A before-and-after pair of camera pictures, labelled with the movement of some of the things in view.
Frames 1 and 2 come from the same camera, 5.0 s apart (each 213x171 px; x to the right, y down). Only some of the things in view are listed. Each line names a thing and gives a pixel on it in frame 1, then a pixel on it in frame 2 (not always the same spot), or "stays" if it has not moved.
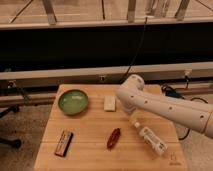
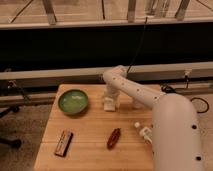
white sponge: [109, 103] stays
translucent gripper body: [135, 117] → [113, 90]
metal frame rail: [111, 75] stays
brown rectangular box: [64, 143] stays
